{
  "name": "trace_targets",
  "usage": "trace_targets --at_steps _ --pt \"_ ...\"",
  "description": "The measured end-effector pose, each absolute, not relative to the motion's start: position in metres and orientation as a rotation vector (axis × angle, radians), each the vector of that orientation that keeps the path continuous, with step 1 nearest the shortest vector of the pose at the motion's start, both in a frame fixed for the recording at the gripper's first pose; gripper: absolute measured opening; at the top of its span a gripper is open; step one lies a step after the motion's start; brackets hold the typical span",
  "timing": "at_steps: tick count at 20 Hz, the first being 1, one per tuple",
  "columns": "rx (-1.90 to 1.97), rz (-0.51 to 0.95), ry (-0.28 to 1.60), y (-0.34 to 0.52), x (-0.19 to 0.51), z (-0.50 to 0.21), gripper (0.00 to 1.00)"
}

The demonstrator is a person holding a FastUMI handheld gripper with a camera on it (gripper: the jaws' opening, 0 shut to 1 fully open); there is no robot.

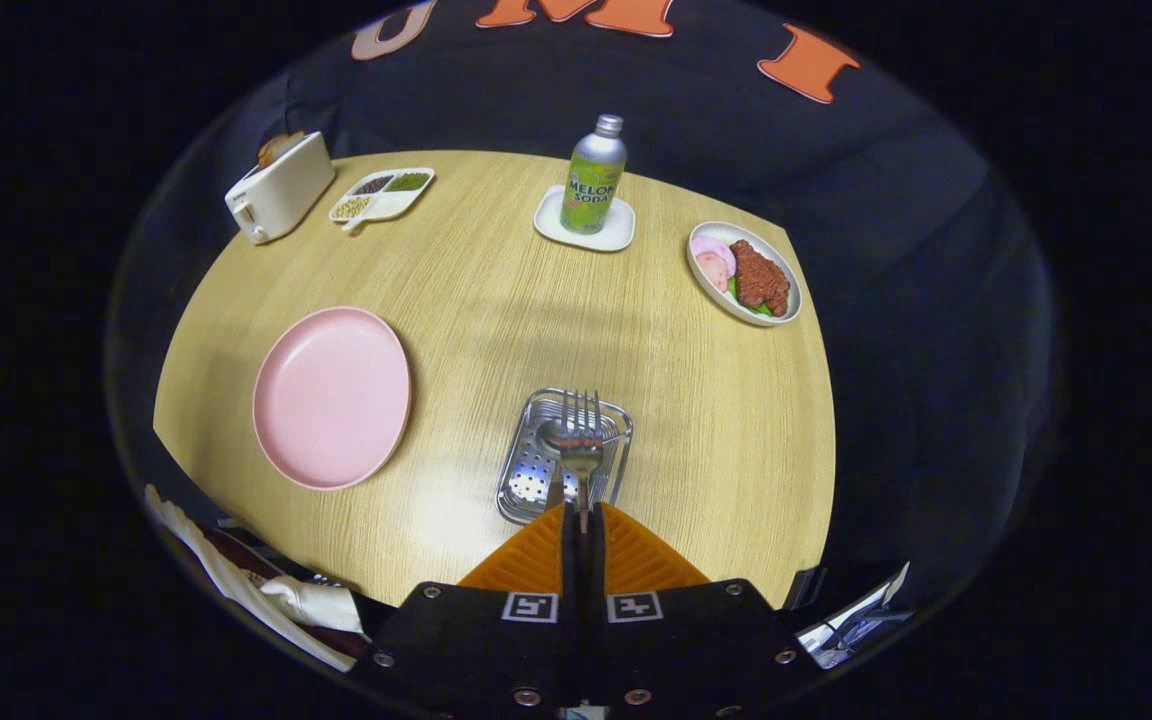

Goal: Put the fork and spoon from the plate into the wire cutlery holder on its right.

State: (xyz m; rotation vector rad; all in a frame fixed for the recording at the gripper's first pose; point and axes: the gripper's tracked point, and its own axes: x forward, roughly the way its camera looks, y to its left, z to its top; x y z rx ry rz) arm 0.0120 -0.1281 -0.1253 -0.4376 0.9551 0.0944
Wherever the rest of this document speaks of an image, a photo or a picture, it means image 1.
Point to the pink ham slice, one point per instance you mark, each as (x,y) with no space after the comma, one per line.
(713,272)
(711,246)

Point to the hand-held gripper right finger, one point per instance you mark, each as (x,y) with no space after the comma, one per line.
(600,580)

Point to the pink round plate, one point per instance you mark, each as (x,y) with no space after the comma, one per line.
(331,400)

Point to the small black object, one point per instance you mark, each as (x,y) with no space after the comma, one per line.
(806,588)

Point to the white and maroon fabric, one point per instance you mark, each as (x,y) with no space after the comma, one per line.
(216,570)

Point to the white oval food plate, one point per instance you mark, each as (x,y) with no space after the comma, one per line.
(793,296)

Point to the white divided dish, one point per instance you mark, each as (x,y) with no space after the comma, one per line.
(396,205)

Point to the green soda bottle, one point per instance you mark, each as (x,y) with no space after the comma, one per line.
(594,170)

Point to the metal spoon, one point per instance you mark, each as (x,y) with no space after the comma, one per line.
(548,435)

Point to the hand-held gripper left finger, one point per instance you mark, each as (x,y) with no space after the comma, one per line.
(568,580)

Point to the pile of yellow beans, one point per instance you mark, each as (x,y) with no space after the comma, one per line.
(351,207)

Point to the white toaster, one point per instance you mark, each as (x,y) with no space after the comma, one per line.
(281,190)

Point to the white cloth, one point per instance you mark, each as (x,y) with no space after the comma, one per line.
(321,605)

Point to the black backdrop cloth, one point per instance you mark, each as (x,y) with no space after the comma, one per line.
(916,200)

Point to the pile of green beans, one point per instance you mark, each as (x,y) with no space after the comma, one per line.
(408,181)

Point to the brown toast slice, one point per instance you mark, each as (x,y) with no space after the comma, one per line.
(279,150)

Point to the green lettuce leaf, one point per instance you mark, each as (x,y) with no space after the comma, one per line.
(756,311)

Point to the white square coaster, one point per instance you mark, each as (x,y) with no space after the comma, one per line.
(551,230)

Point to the pile of dark beans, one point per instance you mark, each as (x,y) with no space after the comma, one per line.
(373,185)

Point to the fried red meat cutlet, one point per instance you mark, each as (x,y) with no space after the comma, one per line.
(758,278)

